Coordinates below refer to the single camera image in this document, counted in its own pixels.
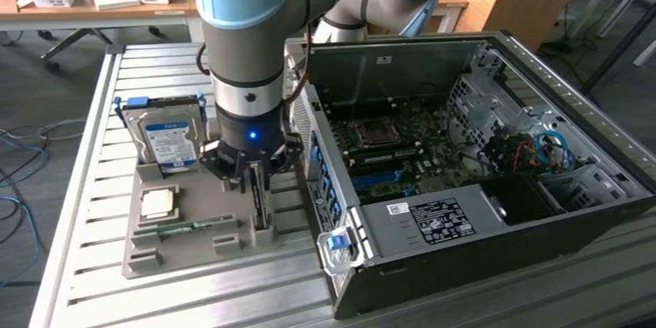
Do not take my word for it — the grey floor cable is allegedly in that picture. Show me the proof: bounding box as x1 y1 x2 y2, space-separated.
0 118 87 141

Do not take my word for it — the green RAM stick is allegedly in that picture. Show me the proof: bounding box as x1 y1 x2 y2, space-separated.
134 215 234 236

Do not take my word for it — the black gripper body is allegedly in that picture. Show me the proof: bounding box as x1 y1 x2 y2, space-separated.
215 107 288 181

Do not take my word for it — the black power connector bundle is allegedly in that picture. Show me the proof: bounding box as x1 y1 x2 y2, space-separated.
484 134 538 175

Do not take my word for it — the installed RAM stick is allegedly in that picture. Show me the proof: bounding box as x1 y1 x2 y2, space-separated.
351 147 418 167

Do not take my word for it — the blue floor cable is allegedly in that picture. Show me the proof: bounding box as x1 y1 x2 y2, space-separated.
0 128 51 289

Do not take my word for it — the CPU socket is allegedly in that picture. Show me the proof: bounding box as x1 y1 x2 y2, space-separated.
346 117 404 148

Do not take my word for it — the black RAM slot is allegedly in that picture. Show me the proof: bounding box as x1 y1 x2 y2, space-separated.
347 138 422 152

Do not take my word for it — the silver CPU chip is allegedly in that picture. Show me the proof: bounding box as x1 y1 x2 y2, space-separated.
140 189 175 218

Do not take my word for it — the white table leg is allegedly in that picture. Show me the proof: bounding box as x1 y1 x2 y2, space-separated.
632 41 656 68

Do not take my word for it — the green motherboard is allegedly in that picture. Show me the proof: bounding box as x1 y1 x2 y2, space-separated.
327 99 483 204

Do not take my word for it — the low profile graphics card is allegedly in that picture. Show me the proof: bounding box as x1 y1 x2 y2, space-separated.
247 161 271 231

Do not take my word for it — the blue data wire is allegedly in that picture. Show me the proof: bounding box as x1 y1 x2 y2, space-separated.
535 131 576 174

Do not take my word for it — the hard disk blue bracket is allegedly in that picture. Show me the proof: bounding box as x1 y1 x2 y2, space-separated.
114 89 207 174

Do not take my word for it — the open black PC case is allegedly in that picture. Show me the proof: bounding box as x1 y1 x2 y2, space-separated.
283 30 656 320

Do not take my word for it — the grey power supply unit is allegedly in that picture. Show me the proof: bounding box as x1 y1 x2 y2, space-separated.
358 184 507 258

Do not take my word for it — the grey plastic parts rack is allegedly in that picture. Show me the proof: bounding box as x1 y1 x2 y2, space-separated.
122 139 282 280

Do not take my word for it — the long blue expansion slot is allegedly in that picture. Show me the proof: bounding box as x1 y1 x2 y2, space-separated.
352 172 402 187

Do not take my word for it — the blue case release latch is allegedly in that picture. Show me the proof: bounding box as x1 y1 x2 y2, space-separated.
326 229 356 253

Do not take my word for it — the orange red wire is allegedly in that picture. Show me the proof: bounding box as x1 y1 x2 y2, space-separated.
515 139 548 171

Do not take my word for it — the black partition frame post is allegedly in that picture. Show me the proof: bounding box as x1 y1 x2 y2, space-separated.
583 0 656 94

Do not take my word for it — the silver disk bay bracket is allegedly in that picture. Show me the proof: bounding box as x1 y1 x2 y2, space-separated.
538 164 630 214

